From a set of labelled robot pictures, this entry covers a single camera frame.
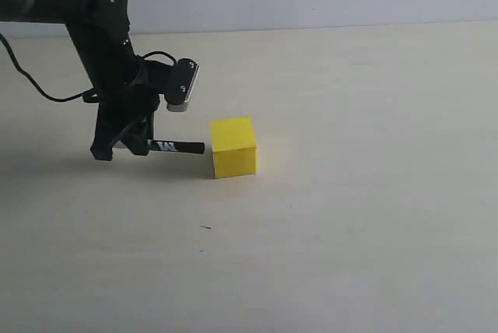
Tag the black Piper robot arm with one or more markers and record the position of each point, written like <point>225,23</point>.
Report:
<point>99,30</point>

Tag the yellow cube block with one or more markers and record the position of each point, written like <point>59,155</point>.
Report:
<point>234,148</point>

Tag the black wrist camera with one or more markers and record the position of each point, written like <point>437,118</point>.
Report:
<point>175,82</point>

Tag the black and white marker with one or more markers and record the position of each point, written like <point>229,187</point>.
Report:
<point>174,146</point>

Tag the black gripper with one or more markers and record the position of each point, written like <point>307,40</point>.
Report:
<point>129,106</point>

